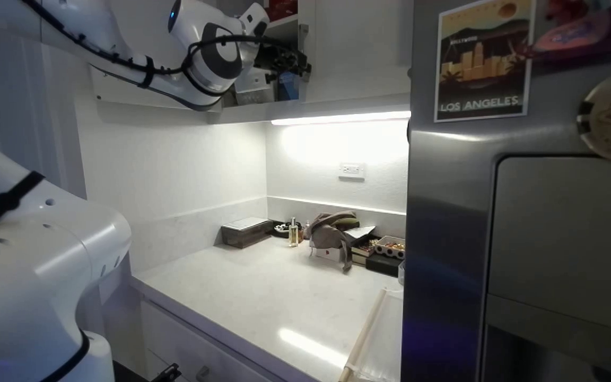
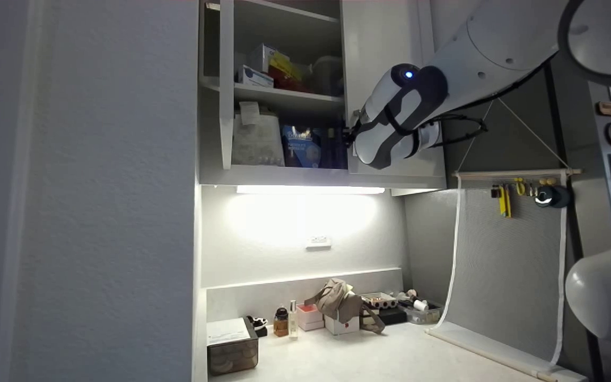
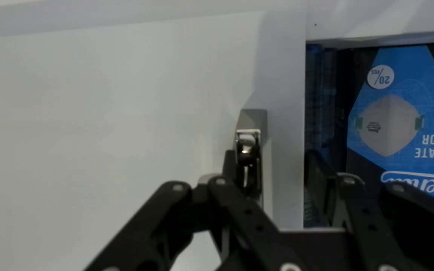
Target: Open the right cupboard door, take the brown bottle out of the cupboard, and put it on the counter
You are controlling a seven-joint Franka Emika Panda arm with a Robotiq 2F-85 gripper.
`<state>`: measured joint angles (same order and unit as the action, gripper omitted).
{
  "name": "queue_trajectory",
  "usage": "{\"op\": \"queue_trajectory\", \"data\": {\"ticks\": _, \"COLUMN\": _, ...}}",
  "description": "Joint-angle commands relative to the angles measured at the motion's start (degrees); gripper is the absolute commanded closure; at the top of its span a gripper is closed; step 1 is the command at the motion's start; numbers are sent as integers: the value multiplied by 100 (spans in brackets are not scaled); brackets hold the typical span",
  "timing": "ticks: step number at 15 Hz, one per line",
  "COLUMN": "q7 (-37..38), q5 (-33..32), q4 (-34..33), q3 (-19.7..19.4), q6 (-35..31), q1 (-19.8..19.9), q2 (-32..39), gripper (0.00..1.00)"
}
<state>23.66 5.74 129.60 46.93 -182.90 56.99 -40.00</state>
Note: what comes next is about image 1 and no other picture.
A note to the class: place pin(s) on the stainless steel refrigerator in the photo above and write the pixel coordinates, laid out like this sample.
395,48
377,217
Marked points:
507,269

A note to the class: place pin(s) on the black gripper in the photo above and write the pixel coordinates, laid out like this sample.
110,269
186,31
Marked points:
281,58

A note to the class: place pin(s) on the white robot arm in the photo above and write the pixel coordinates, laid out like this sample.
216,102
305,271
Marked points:
54,245

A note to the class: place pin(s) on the white cupboard door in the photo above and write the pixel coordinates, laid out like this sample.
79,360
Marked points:
360,49

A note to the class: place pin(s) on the crumpled brown paper bag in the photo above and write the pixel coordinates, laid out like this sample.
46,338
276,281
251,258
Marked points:
330,232

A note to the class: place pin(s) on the blue package in cupboard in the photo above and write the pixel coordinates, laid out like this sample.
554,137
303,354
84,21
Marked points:
286,86

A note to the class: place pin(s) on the under-cabinet light strip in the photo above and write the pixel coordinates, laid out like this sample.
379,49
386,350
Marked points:
355,118

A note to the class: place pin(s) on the Los Angeles poster magnet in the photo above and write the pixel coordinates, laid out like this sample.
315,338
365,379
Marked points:
482,60

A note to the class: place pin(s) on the small amber bottle on counter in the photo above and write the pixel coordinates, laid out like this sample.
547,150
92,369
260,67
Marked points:
294,235

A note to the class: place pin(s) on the brown wooden box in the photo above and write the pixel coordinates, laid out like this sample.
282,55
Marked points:
247,232

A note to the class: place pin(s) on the white wall outlet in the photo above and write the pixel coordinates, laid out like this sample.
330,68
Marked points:
353,170

